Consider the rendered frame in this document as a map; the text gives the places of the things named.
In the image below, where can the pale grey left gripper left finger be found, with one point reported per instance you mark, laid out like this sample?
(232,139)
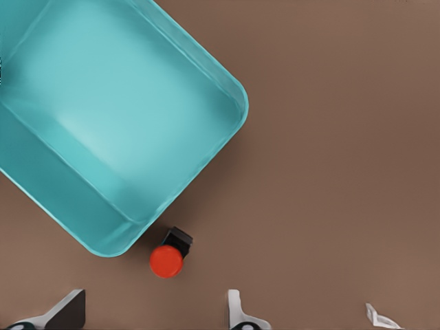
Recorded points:
(65,314)

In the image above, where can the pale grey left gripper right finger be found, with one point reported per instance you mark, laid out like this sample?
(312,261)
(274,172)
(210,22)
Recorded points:
(235,309)

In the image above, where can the red button with black base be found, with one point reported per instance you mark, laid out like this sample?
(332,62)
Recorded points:
(166,262)

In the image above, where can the blue storage box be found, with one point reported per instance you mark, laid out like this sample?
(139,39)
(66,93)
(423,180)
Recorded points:
(113,113)

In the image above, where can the small white bracket piece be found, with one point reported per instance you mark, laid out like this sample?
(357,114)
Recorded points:
(375,317)

